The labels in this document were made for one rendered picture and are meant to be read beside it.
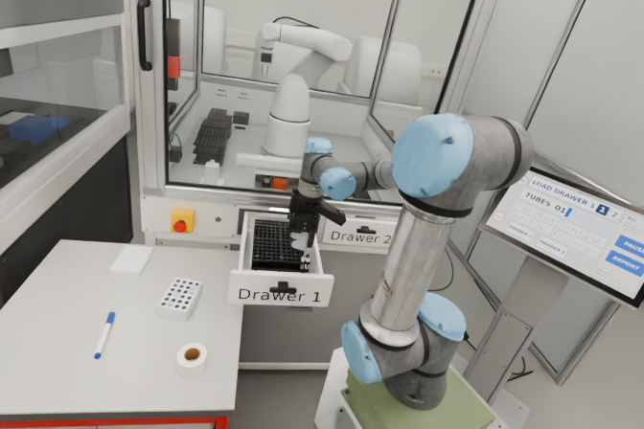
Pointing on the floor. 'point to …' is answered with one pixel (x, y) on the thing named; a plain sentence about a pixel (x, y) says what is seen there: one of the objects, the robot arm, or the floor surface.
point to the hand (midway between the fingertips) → (307, 250)
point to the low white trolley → (118, 343)
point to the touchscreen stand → (512, 338)
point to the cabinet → (310, 320)
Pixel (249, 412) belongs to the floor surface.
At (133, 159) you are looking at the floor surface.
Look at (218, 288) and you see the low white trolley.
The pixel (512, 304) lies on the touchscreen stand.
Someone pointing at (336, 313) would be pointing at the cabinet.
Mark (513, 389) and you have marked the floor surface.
